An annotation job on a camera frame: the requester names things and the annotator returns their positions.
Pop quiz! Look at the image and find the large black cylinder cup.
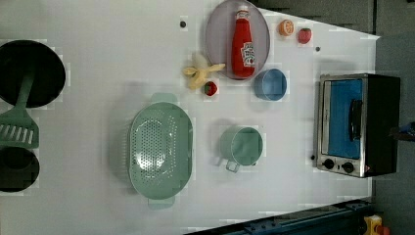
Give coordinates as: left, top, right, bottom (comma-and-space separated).
0, 40, 66, 108

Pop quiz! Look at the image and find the small red strawberry toy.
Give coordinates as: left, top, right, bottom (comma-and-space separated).
204, 81, 217, 96

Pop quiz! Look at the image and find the blue metal frame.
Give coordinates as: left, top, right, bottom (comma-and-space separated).
187, 200, 374, 235

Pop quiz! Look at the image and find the grey oval plate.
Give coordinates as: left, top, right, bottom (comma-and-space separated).
205, 0, 270, 79

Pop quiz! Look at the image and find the small black cylinder cup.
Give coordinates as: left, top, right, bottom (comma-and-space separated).
0, 147, 40, 193

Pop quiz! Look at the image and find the orange slice toy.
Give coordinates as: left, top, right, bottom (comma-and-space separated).
278, 20, 295, 36

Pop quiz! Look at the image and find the green spatula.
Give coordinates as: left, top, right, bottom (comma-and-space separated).
0, 75, 39, 149

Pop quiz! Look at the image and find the yellow red clamp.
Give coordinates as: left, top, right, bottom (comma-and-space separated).
364, 214, 391, 235

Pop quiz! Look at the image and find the peeled toy banana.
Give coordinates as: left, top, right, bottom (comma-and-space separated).
182, 53, 225, 90

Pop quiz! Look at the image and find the blue bowl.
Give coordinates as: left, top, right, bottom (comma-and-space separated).
254, 69, 288, 101

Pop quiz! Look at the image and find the green colander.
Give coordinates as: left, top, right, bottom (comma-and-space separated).
128, 93, 193, 210

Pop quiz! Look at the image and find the black oven door handle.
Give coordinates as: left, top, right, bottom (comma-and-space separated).
348, 99, 362, 141

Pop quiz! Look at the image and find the large red strawberry toy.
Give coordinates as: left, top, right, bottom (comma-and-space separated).
298, 28, 312, 44

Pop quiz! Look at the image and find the red ketchup bottle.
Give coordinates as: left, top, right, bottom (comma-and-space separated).
231, 5, 255, 79

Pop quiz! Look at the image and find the green mug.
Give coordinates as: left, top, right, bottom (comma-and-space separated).
219, 125, 263, 173

